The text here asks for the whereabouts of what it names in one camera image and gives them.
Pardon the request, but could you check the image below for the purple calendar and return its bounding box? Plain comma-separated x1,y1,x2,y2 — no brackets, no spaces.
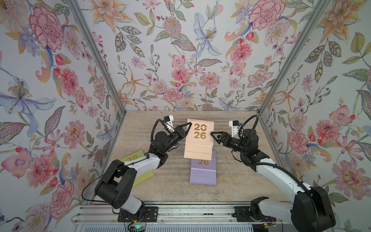
190,150,217,185

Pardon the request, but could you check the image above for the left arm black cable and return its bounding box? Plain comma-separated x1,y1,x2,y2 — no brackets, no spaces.
81,118,174,204

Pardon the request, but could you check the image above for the aluminium corner post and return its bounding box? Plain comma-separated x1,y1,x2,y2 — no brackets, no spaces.
257,0,327,115
65,0,126,114

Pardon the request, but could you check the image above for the peach pink calendar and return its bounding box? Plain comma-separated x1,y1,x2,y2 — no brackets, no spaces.
184,119,214,161

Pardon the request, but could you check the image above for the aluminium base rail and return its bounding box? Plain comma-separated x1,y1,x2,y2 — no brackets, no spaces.
71,202,296,232

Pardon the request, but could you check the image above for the lime green calendar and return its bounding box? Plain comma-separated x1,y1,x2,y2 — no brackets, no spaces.
120,149,155,188

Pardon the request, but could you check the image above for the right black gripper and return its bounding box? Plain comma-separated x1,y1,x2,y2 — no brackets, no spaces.
212,132,249,157

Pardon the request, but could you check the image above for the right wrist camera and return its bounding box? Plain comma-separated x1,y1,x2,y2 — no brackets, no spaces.
229,120,240,137

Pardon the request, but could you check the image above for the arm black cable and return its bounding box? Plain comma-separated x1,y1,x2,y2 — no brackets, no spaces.
81,118,174,204
237,114,308,192

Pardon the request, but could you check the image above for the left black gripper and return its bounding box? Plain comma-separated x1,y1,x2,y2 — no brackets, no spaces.
162,124,191,154

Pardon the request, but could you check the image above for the right aluminium corner post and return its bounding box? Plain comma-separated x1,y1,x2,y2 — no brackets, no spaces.
257,0,327,115

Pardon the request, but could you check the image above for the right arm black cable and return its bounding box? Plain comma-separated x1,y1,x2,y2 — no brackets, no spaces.
237,114,308,192

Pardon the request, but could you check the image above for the left aluminium corner post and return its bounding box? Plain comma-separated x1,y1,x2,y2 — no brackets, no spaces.
65,0,126,114

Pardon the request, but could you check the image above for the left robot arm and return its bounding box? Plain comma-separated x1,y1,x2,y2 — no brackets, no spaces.
95,119,192,221

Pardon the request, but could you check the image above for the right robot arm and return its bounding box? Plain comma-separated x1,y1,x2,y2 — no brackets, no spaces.
211,129,336,232

